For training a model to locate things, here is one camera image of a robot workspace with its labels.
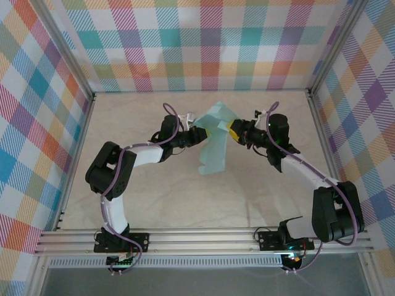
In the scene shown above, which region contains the light blue paper box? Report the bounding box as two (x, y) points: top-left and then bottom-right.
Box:
(193, 101), (237, 176)

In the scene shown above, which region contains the small controller circuit board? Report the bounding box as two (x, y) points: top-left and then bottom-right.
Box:
(282, 252), (306, 266)
(106, 252), (138, 268)

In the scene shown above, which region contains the aluminium table side rail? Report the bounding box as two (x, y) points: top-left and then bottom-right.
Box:
(307, 88), (365, 229)
(52, 92), (97, 232)

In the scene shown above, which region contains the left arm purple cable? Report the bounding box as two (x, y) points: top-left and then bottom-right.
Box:
(100, 102), (181, 275)

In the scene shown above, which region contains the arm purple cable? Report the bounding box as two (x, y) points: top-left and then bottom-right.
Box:
(267, 102), (362, 274)
(100, 102), (181, 275)

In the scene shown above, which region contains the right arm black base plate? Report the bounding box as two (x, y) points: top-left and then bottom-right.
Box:
(257, 230), (315, 251)

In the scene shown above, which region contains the long aluminium mounting rail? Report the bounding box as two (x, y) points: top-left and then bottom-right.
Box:
(33, 227), (375, 257)

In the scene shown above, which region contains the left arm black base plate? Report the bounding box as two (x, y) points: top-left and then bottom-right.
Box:
(94, 232), (151, 253)

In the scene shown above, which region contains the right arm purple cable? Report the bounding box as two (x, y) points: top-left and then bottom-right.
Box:
(267, 102), (362, 274)

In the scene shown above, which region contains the aluminium frame post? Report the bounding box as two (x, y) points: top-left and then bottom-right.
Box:
(29, 0), (96, 101)
(307, 0), (371, 98)

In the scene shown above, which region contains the grey slotted cable duct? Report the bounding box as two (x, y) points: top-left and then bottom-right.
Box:
(49, 257), (285, 269)

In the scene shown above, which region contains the aluminium frame leg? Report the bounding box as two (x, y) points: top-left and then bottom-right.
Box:
(357, 251), (385, 296)
(26, 255), (52, 296)

